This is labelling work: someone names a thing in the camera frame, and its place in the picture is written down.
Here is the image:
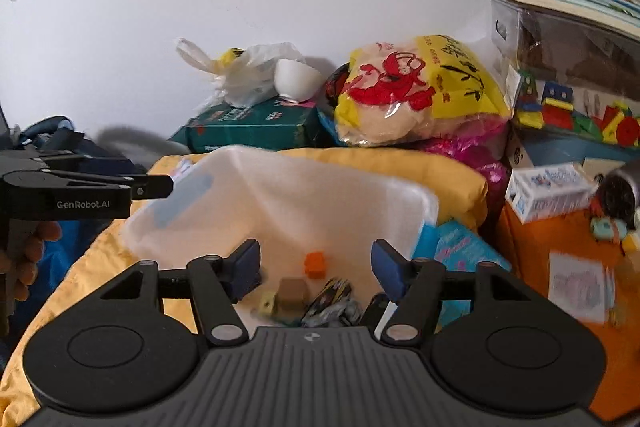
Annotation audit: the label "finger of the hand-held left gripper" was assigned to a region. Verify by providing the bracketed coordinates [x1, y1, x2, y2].
[1, 170, 174, 202]

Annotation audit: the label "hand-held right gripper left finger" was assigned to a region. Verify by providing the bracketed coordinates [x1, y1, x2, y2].
[102, 238, 263, 347]

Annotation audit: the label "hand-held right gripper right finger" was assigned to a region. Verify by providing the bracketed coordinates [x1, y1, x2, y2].
[371, 238, 538, 343]

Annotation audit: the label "light wooden cube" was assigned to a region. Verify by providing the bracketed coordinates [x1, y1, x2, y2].
[277, 278, 307, 315]

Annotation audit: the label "white green toy car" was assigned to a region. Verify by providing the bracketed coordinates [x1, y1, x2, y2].
[322, 302, 362, 327]

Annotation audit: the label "orange building block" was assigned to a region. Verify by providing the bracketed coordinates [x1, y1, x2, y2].
[305, 252, 326, 279]

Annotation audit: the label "white plastic bin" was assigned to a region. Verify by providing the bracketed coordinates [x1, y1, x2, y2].
[122, 146, 440, 328]

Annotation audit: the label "person's left hand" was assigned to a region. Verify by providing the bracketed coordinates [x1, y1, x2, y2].
[16, 221, 62, 289]

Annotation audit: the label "white wipes packet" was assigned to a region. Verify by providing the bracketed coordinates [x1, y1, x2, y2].
[167, 157, 196, 182]

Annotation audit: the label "dark blue bag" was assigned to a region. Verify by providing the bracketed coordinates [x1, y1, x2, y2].
[10, 117, 136, 178]

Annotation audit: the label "blue card box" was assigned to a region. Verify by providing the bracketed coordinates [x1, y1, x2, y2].
[411, 221, 511, 315]

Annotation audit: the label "teal tissue package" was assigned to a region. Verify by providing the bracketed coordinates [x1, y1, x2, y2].
[167, 99, 326, 154]

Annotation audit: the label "white plastic bag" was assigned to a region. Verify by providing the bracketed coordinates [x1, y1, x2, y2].
[176, 38, 306, 108]

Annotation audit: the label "pink foil bag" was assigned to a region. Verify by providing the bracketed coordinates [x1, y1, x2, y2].
[415, 119, 511, 202]

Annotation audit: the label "small blue box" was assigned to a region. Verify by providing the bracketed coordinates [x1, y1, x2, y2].
[317, 109, 346, 145]

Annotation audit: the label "orange box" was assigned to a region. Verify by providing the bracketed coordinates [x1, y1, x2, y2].
[495, 202, 640, 423]

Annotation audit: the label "white bowl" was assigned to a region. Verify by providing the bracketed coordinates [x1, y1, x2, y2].
[274, 59, 325, 102]

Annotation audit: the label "white milk carton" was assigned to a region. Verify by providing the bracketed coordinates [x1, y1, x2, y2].
[505, 163, 598, 224]

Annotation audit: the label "yellow snack bag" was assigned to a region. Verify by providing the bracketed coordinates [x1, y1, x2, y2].
[334, 34, 513, 148]

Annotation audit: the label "dark bowl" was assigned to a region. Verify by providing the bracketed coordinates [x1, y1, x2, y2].
[325, 64, 351, 108]

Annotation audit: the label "white paper cards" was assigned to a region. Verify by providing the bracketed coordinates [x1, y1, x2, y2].
[549, 252, 616, 323]

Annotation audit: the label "blue white toy box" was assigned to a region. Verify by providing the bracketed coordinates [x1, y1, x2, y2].
[506, 122, 640, 170]

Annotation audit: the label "small teal toy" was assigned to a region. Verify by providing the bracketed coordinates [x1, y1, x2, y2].
[590, 214, 631, 240]

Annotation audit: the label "colourful wooden puzzle set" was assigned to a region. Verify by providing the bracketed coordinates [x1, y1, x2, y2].
[512, 69, 640, 152]

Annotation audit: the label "dark round canister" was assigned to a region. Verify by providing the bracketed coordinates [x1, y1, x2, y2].
[597, 159, 640, 228]

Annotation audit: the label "clear plastic box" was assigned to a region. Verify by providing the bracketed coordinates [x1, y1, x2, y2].
[490, 0, 640, 108]

